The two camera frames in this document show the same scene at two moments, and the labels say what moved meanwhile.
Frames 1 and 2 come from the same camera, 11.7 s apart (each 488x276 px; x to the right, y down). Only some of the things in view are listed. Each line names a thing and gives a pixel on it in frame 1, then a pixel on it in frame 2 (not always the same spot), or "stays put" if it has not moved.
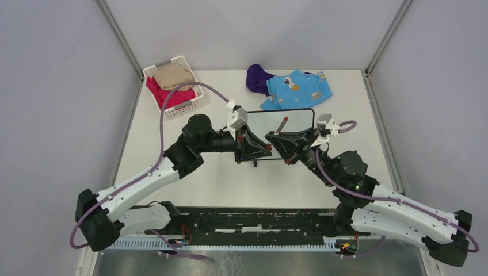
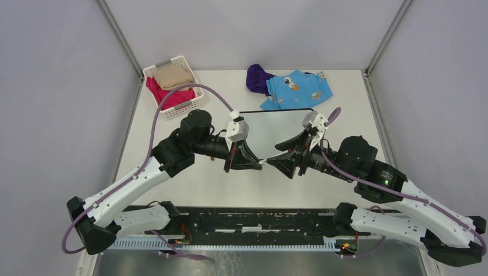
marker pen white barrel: [283, 121] -> [286, 152]
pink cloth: [175, 97] stays put
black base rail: [255, 222] stays put
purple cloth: [256, 79] stays put
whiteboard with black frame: [263, 122] stays put
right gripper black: [290, 145] -> [286, 163]
